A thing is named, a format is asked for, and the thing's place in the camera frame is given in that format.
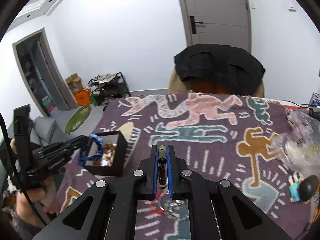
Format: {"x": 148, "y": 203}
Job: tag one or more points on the black shoe rack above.
{"x": 105, "y": 88}

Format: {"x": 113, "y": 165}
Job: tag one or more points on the black jewelry box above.
{"x": 105, "y": 154}

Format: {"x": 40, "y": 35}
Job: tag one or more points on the clear plastic bag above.
{"x": 299, "y": 149}

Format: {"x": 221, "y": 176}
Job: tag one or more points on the cardboard box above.
{"x": 74, "y": 83}

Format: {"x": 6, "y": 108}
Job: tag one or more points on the orange box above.
{"x": 83, "y": 97}

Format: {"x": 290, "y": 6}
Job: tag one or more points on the green leaf floor mat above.
{"x": 76, "y": 121}

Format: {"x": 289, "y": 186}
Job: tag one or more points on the purple patterned woven tablecloth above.
{"x": 218, "y": 136}

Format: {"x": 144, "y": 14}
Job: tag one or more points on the black-haired boy figurine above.
{"x": 302, "y": 190}

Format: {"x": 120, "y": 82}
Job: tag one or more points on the grey sofa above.
{"x": 44, "y": 131}

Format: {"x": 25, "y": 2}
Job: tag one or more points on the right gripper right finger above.
{"x": 217, "y": 210}

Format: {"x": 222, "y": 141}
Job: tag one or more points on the tan chair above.
{"x": 177, "y": 86}

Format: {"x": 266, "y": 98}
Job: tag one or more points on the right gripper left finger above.
{"x": 107, "y": 210}

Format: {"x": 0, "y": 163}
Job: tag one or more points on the black door handle lock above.
{"x": 193, "y": 24}

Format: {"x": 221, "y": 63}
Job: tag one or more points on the black jacket on chair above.
{"x": 231, "y": 68}

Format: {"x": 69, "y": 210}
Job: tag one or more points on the white light switch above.
{"x": 292, "y": 8}

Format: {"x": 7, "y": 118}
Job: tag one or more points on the person's left hand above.
{"x": 24, "y": 210}

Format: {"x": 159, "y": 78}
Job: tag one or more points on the grey door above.
{"x": 226, "y": 22}

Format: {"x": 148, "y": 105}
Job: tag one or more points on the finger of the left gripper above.
{"x": 64, "y": 155}
{"x": 73, "y": 144}

